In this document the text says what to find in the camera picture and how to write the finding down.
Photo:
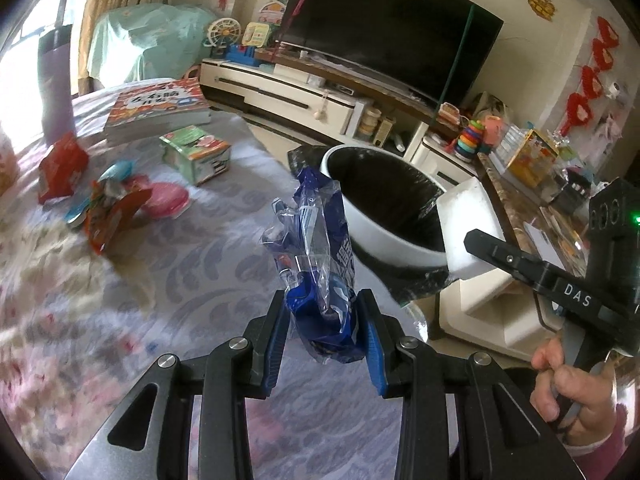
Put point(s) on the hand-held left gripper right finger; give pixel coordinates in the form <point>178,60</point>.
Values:
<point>374,360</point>

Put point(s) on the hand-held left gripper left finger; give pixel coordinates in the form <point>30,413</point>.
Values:
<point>274,355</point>

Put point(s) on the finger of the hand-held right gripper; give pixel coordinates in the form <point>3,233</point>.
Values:
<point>505,259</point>

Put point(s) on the white foam block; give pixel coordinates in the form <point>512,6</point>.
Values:
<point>470,220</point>

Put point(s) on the round bin with black liner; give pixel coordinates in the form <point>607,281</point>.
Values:
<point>380,240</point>

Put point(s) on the blue plastic wrapper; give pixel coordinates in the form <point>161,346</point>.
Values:
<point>320,240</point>

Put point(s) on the orange red wrapper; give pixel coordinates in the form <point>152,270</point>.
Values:
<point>115,215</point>

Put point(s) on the red snack packet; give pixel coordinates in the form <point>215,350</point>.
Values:
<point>62,170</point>

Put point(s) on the person's right hand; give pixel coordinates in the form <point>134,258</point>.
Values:
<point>595,400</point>

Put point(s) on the marble top side cabinet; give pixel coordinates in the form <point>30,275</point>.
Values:
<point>520,210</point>

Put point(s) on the black box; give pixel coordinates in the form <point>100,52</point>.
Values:
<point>572,190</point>

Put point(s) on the yellow printed box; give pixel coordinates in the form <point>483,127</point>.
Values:
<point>532,157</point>

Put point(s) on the clear plastic container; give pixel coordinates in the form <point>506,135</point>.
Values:
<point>512,142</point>

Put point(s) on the white shopping bag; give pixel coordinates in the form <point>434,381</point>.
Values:
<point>492,104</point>

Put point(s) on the pink round container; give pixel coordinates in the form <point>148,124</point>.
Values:
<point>165,201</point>

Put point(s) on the stacked round containers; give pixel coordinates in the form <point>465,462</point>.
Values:
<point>370,121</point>

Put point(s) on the green carton box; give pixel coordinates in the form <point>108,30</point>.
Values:
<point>197,155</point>

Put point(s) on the teal foil wrapper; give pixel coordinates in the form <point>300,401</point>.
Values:
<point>116,171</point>

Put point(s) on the black flat television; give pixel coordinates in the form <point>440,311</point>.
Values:
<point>390,25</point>

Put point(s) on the white television cabinet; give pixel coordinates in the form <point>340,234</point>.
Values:
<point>280,92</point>

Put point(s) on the orange cover book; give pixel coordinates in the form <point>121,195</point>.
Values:
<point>155,110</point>

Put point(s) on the blue plastic toy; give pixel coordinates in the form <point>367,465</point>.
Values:
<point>242,55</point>

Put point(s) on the yellow toy telephone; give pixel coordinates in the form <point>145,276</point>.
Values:
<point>255,35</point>

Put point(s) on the ferris wheel toy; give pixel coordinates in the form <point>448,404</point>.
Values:
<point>222,35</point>

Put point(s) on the teal covered armchair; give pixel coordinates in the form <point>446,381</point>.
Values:
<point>150,40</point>

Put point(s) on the cartoon house shaped card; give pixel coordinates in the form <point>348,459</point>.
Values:
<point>271,11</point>

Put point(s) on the purple thermos bottle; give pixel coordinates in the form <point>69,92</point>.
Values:
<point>56,90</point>

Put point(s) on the balcony glass door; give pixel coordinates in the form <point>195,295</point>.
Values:
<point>30,25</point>

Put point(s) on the white security camera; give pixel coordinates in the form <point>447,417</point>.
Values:
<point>615,89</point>

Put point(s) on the gold figure wall decal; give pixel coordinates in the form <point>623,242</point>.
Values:
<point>541,5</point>

